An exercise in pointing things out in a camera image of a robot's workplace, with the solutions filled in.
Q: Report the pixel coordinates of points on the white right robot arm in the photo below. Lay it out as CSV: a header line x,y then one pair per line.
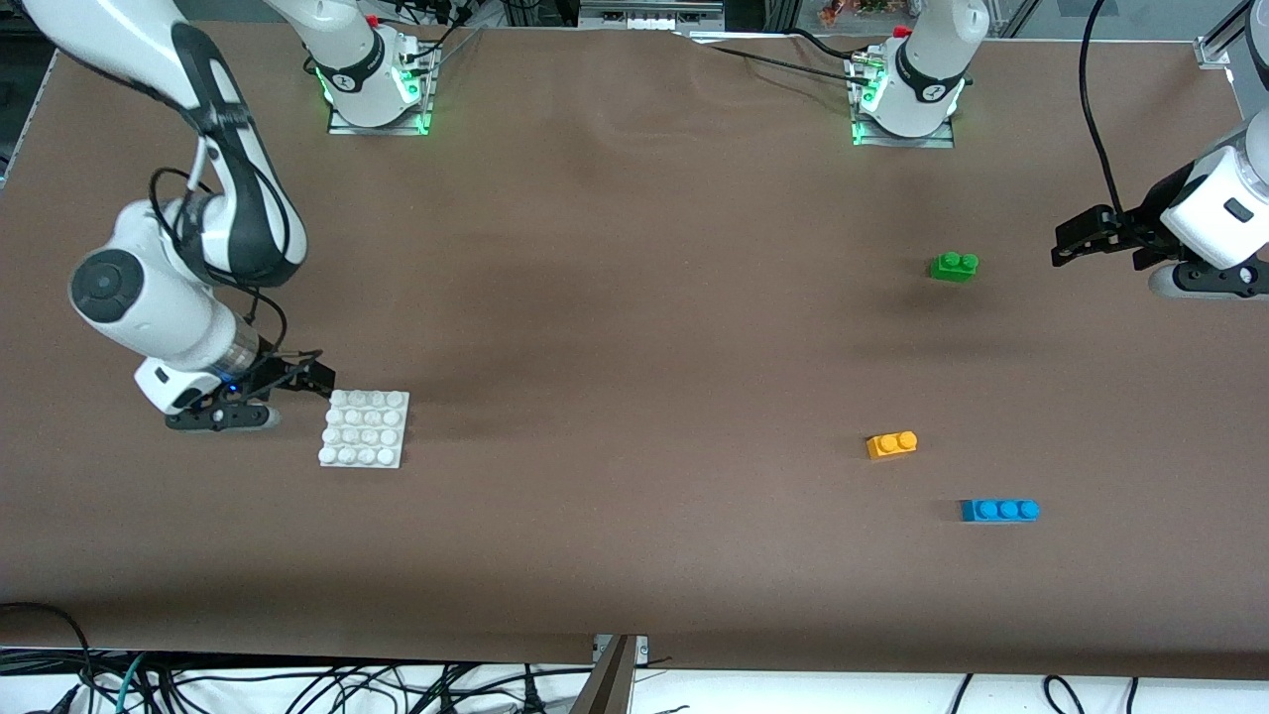
x,y
149,297

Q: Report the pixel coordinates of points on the colourful small objects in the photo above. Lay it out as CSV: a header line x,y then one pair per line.
x,y
853,10

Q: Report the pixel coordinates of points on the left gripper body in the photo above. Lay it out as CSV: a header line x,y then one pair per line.
x,y
1153,216

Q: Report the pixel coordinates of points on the metal table clamp bracket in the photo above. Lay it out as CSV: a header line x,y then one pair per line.
x,y
639,647

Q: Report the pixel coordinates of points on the grey support post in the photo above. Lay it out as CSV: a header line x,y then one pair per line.
x,y
607,684

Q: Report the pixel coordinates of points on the blue three-stud block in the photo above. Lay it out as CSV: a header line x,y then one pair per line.
x,y
999,511

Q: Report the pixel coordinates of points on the yellow two-stud block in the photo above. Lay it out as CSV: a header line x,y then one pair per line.
x,y
890,446

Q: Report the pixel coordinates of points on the aluminium frame profile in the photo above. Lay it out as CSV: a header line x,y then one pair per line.
x,y
1224,35

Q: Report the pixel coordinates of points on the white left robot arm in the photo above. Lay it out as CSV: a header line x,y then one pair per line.
x,y
932,59

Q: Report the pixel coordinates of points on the silver electronics box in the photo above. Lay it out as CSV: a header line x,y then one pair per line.
x,y
649,15

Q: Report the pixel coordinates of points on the green two-stud block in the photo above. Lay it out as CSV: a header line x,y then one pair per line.
x,y
954,268

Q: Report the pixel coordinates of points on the brown table cover sheet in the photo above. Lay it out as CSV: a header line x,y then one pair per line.
x,y
297,545

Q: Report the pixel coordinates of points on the white studded base plate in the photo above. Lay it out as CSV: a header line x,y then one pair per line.
x,y
362,431

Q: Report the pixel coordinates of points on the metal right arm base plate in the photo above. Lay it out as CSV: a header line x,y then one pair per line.
x,y
377,130

